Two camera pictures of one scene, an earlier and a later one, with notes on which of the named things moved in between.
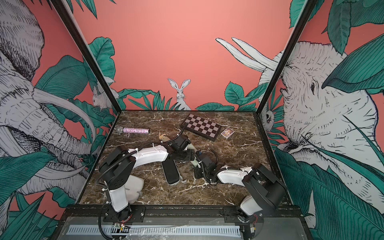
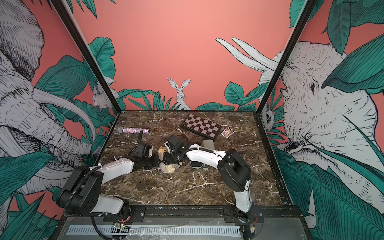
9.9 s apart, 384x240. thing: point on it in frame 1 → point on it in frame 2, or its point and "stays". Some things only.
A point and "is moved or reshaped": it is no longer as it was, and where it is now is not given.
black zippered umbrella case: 171,173 is moved or reshaped
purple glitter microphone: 120,129 stays
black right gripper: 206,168 → 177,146
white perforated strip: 157,230 stays
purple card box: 227,132 stays
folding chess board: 201,126 stays
